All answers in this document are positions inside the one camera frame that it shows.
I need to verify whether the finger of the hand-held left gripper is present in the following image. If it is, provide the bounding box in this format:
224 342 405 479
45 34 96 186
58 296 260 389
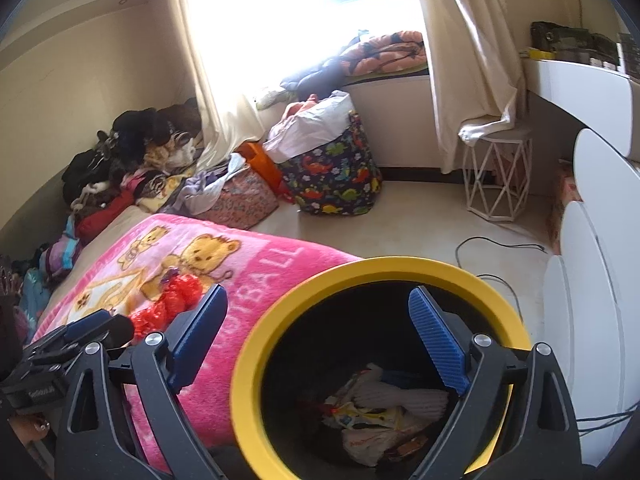
97 314 136 352
62 309 114 345

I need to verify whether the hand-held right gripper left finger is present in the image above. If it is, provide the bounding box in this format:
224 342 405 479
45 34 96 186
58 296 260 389
55 282 231 480

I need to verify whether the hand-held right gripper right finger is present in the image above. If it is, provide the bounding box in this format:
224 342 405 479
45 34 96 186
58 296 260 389
407 285 583 480

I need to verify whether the red plastic bag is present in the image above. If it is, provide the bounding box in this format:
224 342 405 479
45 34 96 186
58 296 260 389
129 272 205 339

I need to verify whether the white foam net bundle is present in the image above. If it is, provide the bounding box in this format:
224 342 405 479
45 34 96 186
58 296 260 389
350 364 451 422

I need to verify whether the yellow rimmed trash bin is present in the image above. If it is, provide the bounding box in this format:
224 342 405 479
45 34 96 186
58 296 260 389
230 256 534 480

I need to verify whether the person's left hand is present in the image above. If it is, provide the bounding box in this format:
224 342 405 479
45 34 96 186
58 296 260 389
7 412 54 461

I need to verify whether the pink printed blanket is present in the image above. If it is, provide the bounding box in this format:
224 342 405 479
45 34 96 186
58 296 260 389
32 212 366 477

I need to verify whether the pile of clothes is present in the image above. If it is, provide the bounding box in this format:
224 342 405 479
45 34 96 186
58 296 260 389
12 97 208 306

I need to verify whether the colourful snack wrapper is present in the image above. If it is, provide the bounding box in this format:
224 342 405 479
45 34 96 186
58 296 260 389
322 392 397 432

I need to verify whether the white printed plastic bag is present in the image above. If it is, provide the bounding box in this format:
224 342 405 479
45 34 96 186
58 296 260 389
340 410 432 467

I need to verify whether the lavender cloth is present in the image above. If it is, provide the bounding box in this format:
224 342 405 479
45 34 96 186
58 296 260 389
160 154 248 217

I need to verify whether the floral fabric bag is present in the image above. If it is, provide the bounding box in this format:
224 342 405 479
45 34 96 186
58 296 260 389
197 165 281 232

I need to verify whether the white scalloped cabinet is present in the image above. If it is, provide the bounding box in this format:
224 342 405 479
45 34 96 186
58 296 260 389
542 127 640 467

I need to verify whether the orange cardboard box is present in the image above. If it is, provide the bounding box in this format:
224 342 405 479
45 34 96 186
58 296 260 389
546 160 584 257

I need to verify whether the orange bag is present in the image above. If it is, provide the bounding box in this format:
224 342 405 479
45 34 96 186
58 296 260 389
235 141 294 204

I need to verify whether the dinosaur print basket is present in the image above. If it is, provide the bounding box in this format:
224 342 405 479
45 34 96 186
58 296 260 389
277 110 384 217

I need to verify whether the white window bench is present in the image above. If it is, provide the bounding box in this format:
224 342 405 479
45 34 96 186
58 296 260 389
345 72 444 171

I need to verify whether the cream curtain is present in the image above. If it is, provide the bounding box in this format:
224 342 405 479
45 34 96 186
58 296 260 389
162 0 272 172
407 0 534 174

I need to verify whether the pink cloth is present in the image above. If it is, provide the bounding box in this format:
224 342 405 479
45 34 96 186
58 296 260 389
280 94 322 122

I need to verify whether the pale green cloth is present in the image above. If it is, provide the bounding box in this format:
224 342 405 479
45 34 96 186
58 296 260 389
254 85 294 111

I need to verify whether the dark blue quilt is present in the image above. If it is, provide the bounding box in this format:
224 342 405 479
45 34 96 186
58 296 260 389
279 55 354 97

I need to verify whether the white desk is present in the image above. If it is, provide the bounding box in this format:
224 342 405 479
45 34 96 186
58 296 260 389
522 56 640 162

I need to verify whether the orange floral blanket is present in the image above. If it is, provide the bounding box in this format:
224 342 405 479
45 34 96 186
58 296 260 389
340 30 432 77

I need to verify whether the green camouflage bag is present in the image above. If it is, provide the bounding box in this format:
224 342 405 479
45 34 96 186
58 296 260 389
530 21 622 67

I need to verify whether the window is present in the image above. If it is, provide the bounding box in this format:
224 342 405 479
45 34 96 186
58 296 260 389
185 0 426 106

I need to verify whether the black floor cable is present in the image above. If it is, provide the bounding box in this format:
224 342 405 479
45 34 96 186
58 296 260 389
475 272 524 322
455 236 549 269

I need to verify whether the white wire stool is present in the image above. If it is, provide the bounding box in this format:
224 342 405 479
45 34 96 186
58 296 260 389
460 125 535 224

